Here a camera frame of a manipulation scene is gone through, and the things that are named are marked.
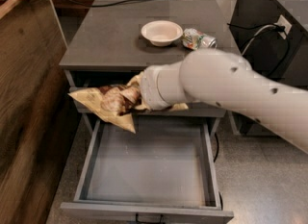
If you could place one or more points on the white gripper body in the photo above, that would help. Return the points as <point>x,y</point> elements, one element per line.
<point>148,88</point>

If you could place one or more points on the brown chip bag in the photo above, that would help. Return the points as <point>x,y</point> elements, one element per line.
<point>116,103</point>

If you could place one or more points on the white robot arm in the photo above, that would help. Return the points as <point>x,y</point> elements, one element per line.
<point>227,81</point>

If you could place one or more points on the grey top drawer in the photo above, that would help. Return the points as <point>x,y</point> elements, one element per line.
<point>194,109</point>

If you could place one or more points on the grey open middle drawer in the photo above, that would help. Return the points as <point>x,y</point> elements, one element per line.
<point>166,167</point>

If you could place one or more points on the white bowl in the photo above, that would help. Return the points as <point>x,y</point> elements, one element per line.
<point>161,33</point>

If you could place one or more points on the crushed soda can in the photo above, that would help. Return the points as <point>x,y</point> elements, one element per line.
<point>194,40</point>

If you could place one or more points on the wooden panel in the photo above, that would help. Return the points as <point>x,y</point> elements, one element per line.
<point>37,119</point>

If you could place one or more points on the white wall outlet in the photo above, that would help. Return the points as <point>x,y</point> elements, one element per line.
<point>284,25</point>

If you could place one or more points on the black middle drawer handle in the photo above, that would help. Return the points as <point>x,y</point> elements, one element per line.
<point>149,219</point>

